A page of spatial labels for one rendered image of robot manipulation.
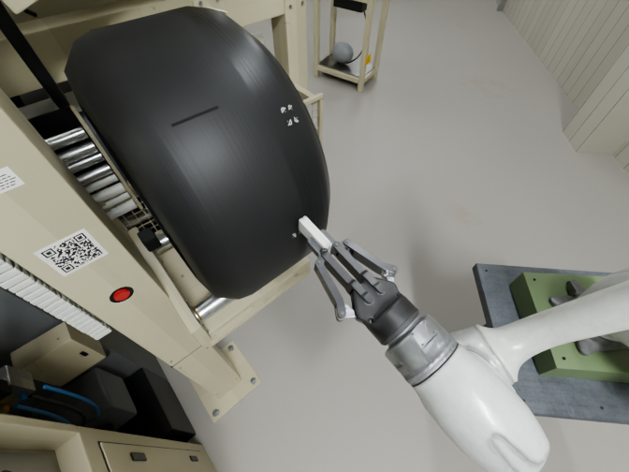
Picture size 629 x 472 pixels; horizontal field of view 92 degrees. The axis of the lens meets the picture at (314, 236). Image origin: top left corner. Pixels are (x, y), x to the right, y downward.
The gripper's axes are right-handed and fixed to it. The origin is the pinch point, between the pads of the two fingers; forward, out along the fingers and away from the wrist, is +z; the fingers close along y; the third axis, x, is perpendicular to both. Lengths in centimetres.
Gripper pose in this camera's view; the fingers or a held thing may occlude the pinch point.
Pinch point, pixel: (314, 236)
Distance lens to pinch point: 51.8
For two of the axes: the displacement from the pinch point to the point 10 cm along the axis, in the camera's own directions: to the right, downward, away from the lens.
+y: -7.6, 5.2, -3.9
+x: -0.9, 5.0, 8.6
